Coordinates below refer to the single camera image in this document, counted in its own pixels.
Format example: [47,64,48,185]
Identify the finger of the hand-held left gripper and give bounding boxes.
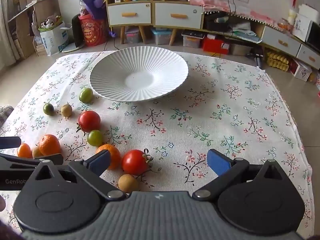
[0,153,64,172]
[0,136,22,150]

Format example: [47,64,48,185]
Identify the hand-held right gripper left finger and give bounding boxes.
[25,149,127,201]

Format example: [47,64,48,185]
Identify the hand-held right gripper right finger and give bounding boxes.
[192,149,294,202]

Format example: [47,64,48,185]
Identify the small orange cherry tomato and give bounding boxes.
[17,143,32,158]

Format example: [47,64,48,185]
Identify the orange mandarin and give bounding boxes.
[39,134,61,156]
[96,144,122,170]

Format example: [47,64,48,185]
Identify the brown longan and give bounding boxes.
[118,174,139,193]
[61,104,73,117]

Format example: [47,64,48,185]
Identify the small red tomato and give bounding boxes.
[122,149,153,176]

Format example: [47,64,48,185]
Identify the large red tomato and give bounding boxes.
[77,110,101,133]

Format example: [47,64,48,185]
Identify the olive green cherry tomato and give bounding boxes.
[43,103,55,116]

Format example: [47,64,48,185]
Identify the light green jujube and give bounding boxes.
[79,88,94,103]

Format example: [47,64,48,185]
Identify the white ribbed plate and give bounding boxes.
[89,46,189,102]

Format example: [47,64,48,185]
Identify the grey quilted cushion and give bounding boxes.
[0,105,14,128]

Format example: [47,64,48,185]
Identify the floral tablecloth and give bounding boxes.
[0,51,315,233]

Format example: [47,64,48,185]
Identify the white paper bag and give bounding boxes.
[39,21,70,57]

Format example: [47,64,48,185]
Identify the red box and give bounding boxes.
[202,38,230,55]

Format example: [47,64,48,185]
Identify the yellow egg carton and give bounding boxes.
[264,51,291,71]

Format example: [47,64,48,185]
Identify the white patterned box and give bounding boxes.
[290,59,313,82]

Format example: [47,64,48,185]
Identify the small plush toys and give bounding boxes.
[39,15,62,29]

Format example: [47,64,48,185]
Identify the black panel on white base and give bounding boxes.
[62,14,85,53]

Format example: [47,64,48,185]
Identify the red snack bucket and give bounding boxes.
[78,14,108,47]

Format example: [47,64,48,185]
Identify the white papers pile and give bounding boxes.
[229,21,263,43]

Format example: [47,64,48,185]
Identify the low wooden sideboard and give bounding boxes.
[202,11,320,70]

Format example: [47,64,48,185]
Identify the white sideboard drawer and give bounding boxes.
[262,26,301,57]
[296,44,320,70]

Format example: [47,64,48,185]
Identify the clear storage box blue lid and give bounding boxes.
[151,28,173,45]

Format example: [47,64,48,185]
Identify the wooden bookshelf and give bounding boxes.
[0,0,59,58]

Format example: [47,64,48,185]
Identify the white cabinet drawer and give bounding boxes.
[155,2,203,29]
[108,2,152,26]

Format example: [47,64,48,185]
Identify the glass jar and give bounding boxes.
[277,17,295,32]

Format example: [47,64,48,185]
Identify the drawing sheet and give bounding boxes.
[292,12,312,42]

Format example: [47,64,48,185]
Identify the microwave oven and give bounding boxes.
[304,21,320,47]

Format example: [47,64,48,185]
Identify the purple plush toy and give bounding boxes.
[81,0,117,38]

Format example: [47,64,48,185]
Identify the pink fringed cloth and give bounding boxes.
[186,0,280,29]

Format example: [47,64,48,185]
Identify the wooden shelf cabinet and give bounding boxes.
[103,0,205,46]

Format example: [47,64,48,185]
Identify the white appliance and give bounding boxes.
[299,4,320,22]

